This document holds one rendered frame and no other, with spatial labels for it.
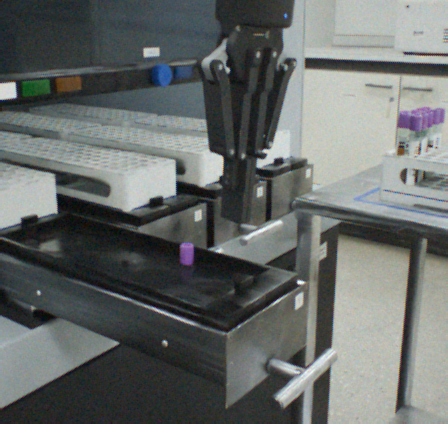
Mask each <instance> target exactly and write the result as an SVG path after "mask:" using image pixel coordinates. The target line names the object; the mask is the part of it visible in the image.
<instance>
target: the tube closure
mask: <svg viewBox="0 0 448 424"><path fill-rule="evenodd" d="M180 263H181V264H183V265H191V264H194V263H195V254H194V245H193V244H191V243H183V244H181V246H180Z"/></svg>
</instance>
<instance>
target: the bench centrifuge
mask: <svg viewBox="0 0 448 424"><path fill-rule="evenodd" d="M397 5H398V6H397V13H396V27H395V39H394V50H395V51H396V52H404V55H414V52H424V53H448V0H398V1H397Z"/></svg>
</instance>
